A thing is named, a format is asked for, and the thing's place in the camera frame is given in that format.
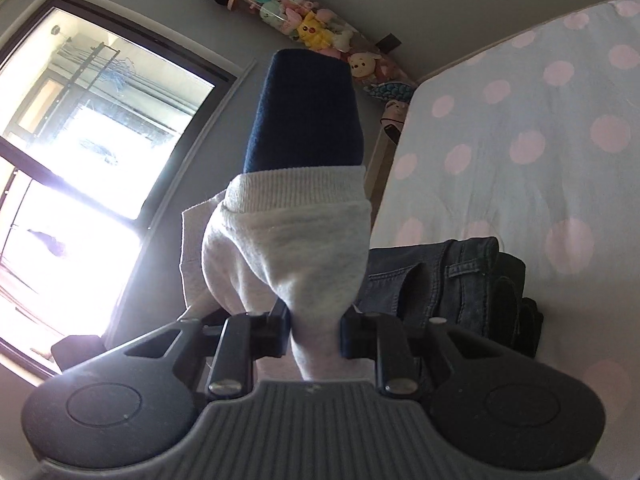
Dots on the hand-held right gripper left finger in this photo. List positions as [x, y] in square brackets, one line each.
[277, 332]

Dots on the stack of black folded clothes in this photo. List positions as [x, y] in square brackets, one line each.
[517, 300]

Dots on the wooden bed frame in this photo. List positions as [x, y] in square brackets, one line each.
[382, 160]

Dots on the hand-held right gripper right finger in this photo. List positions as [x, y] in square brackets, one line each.
[352, 336]

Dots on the dark framed window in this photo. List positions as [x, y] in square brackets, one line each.
[100, 160]

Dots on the clear tube of plush toys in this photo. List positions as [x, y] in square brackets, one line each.
[312, 27]

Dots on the pink polka dot bed sheet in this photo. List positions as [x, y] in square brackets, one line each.
[525, 125]

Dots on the dark grey jeans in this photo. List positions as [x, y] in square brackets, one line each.
[440, 280]

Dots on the light grey and navy sweatshirt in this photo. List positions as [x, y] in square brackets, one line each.
[295, 250]

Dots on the small black wall box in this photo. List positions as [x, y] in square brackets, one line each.
[390, 41]

